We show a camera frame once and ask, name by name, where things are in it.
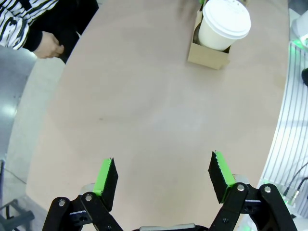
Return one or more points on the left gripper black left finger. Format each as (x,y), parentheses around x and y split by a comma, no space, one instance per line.
(106,187)

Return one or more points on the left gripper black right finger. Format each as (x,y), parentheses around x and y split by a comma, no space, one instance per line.
(221,178)

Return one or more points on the brown cardboard cup carrier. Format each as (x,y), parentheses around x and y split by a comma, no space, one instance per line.
(207,57)

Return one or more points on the white paper cup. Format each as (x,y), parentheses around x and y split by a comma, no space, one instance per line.
(214,36)

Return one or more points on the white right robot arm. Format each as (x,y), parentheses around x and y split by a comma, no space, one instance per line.
(300,31)

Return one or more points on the person's right forearm zebra sleeve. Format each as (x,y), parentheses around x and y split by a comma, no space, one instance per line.
(14,26)

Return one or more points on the white plastic cup lid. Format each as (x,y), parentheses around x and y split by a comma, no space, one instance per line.
(228,16)

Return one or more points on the person's right hand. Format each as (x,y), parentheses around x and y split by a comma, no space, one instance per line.
(48,45)

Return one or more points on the white striped platform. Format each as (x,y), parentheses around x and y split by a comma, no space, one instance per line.
(293,120)

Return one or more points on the black chair base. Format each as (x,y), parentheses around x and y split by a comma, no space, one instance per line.
(14,211)

